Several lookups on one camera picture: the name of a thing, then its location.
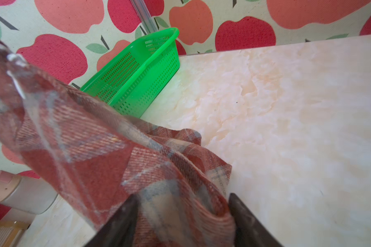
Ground pink-cap clear bottle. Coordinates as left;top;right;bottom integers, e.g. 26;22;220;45
0;170;58;215

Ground wooden two-tier shelf rack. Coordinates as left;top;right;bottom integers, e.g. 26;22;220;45
0;221;30;247

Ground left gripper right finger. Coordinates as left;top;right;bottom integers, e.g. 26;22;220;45
228;193;283;247

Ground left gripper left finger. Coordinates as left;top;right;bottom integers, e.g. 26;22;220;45
85;195;139;247

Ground right aluminium corner post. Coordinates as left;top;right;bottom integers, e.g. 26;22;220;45
131;0;159;34

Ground red plaid skirt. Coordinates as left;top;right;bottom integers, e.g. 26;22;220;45
0;41;236;247

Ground green plastic basket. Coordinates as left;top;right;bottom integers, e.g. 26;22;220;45
80;28;180;118

